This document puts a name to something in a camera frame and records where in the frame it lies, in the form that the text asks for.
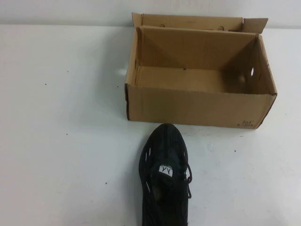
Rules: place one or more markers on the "black knit sneaker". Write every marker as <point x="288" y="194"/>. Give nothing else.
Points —
<point x="164" y="193"/>

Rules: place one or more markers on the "brown cardboard shoe box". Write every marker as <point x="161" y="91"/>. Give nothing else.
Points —
<point x="200" y="106"/>

